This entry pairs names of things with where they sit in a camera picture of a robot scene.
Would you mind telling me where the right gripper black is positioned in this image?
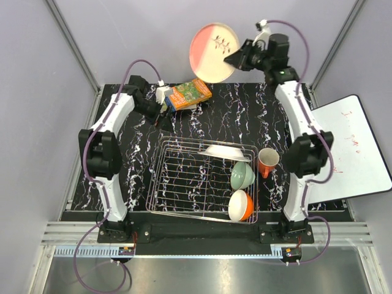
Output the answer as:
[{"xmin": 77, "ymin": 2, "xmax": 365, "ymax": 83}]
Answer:
[{"xmin": 223, "ymin": 39, "xmax": 271, "ymax": 73}]

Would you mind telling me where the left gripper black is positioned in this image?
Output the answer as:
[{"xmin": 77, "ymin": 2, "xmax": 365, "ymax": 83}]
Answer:
[{"xmin": 134, "ymin": 96, "xmax": 174, "ymax": 133}]

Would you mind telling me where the pink cream floral plate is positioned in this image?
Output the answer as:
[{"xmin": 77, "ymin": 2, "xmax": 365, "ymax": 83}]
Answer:
[{"xmin": 189, "ymin": 23, "xmax": 240, "ymax": 83}]

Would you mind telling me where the white paper plate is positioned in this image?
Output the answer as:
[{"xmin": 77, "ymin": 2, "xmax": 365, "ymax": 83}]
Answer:
[{"xmin": 198, "ymin": 145, "xmax": 251, "ymax": 162}]

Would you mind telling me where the orange ceramic mug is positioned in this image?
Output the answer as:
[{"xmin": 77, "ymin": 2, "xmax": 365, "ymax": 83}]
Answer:
[{"xmin": 258, "ymin": 148, "xmax": 280, "ymax": 179}]

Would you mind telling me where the pale green ceramic bowl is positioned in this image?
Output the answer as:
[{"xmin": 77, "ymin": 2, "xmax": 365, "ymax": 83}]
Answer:
[{"xmin": 230, "ymin": 162, "xmax": 255, "ymax": 190}]

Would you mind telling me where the orange bowl white inside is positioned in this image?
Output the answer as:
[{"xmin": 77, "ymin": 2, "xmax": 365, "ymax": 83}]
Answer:
[{"xmin": 228, "ymin": 190, "xmax": 254, "ymax": 222}]

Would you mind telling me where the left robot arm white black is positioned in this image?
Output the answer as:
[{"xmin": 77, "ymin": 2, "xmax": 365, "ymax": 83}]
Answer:
[{"xmin": 78, "ymin": 75, "xmax": 173, "ymax": 243}]

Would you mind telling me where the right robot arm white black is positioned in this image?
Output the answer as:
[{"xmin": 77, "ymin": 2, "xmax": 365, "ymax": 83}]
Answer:
[{"xmin": 224, "ymin": 32, "xmax": 334, "ymax": 243}]

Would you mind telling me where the blue book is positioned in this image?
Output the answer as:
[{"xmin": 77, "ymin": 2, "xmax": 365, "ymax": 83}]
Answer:
[{"xmin": 165, "ymin": 96, "xmax": 176, "ymax": 113}]

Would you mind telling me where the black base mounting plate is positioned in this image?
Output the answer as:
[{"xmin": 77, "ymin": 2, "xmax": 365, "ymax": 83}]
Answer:
[{"xmin": 97, "ymin": 212, "xmax": 314, "ymax": 256}]

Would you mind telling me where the white dry erase board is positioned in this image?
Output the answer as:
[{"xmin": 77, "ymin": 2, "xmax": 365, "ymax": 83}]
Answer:
[{"xmin": 307, "ymin": 95, "xmax": 391, "ymax": 204}]

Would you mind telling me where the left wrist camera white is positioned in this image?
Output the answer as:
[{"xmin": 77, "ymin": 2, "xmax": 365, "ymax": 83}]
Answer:
[{"xmin": 156, "ymin": 80, "xmax": 173, "ymax": 105}]

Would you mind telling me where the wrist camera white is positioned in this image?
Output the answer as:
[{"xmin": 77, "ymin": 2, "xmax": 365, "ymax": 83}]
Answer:
[
  {"xmin": 253, "ymin": 19, "xmax": 271, "ymax": 45},
  {"xmin": 156, "ymin": 80, "xmax": 173, "ymax": 105}
]

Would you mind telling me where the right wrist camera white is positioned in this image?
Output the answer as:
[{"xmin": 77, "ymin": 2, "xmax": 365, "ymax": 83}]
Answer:
[{"xmin": 253, "ymin": 19, "xmax": 271, "ymax": 45}]

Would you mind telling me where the steel wire dish rack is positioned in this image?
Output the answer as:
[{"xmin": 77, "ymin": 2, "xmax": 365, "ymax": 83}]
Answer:
[{"xmin": 146, "ymin": 136, "xmax": 258, "ymax": 222}]

